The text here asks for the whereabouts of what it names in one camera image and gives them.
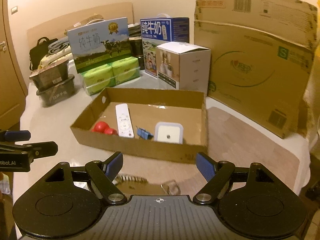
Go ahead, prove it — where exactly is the green cow milk carton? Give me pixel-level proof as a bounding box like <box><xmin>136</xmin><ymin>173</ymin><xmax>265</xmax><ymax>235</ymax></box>
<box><xmin>67</xmin><ymin>17</ymin><xmax>131</xmax><ymax>73</ymax></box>

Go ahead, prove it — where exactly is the red rubber toy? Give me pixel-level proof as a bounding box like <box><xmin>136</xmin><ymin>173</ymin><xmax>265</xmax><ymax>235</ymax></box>
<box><xmin>91</xmin><ymin>121</ymin><xmax>118</xmax><ymax>135</ymax></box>

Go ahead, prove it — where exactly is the metal wire puzzle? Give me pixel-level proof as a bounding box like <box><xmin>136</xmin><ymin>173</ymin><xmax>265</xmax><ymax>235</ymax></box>
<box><xmin>161</xmin><ymin>180</ymin><xmax>181</xmax><ymax>196</ymax></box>

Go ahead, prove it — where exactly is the white humidifier box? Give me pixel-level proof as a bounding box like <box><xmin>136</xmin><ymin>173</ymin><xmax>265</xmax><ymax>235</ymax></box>
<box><xmin>156</xmin><ymin>42</ymin><xmax>212</xmax><ymax>94</ymax></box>

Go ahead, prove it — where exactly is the green tissue pack bundle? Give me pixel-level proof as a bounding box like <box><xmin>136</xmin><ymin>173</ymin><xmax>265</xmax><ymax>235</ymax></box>
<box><xmin>81</xmin><ymin>56</ymin><xmax>140</xmax><ymax>95</ymax></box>

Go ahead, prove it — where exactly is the blue binder clip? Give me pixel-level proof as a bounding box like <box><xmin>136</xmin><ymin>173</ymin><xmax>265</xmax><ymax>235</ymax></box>
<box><xmin>137</xmin><ymin>127</ymin><xmax>153</xmax><ymax>140</ymax></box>

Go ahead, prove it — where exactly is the blue milk carton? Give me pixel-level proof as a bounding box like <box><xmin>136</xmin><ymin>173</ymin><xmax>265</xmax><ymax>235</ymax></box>
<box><xmin>140</xmin><ymin>14</ymin><xmax>190</xmax><ymax>76</ymax></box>

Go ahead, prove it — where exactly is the white remote control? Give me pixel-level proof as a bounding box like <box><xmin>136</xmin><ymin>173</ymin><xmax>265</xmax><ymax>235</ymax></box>
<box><xmin>116</xmin><ymin>103</ymin><xmax>134</xmax><ymax>138</ymax></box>

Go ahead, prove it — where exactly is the flat cardboard box behind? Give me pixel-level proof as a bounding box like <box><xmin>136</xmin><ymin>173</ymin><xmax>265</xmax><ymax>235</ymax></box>
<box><xmin>65</xmin><ymin>14</ymin><xmax>104</xmax><ymax>31</ymax></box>

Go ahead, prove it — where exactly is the wooden door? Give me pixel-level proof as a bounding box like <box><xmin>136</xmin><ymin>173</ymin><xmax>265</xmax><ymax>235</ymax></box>
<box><xmin>0</xmin><ymin>0</ymin><xmax>28</xmax><ymax>130</ymax></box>

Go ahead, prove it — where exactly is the large brown cardboard box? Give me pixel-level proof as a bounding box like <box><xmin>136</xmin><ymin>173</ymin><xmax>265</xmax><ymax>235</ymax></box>
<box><xmin>194</xmin><ymin>0</ymin><xmax>318</xmax><ymax>138</ymax></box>

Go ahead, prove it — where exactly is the lower black instant-meal bowl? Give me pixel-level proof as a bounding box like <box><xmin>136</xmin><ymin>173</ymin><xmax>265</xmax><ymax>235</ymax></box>
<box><xmin>36</xmin><ymin>74</ymin><xmax>75</xmax><ymax>107</ymax></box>

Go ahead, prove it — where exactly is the upper black instant-meal bowl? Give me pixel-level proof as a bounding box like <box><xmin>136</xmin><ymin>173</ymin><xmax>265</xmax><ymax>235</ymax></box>
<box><xmin>29</xmin><ymin>59</ymin><xmax>69</xmax><ymax>91</ymax></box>

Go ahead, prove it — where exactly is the black instant-meal bowl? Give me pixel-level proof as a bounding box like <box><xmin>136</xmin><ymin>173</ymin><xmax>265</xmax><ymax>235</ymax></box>
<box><xmin>29</xmin><ymin>59</ymin><xmax>69</xmax><ymax>91</ymax></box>
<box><xmin>36</xmin><ymin>74</ymin><xmax>75</xmax><ymax>107</ymax></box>

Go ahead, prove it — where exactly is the dark box behind cartons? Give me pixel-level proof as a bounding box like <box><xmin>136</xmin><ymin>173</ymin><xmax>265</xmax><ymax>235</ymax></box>
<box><xmin>129</xmin><ymin>37</ymin><xmax>145</xmax><ymax>70</ymax></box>

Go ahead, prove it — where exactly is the stack of folded cloths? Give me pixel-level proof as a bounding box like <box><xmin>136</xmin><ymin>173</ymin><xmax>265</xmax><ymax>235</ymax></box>
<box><xmin>38</xmin><ymin>36</ymin><xmax>72</xmax><ymax>68</ymax></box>

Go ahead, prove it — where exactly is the leopard print hair claw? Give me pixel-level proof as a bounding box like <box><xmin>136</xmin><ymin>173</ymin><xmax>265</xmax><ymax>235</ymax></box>
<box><xmin>113</xmin><ymin>174</ymin><xmax>148</xmax><ymax>185</ymax></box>

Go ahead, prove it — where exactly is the black bag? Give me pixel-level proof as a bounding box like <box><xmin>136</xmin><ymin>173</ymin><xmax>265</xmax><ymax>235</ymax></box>
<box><xmin>29</xmin><ymin>37</ymin><xmax>58</xmax><ymax>71</ymax></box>

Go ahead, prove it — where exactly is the shallow brown cardboard tray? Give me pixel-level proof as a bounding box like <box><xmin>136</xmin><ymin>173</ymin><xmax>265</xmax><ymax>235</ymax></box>
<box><xmin>71</xmin><ymin>88</ymin><xmax>208</xmax><ymax>164</ymax></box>

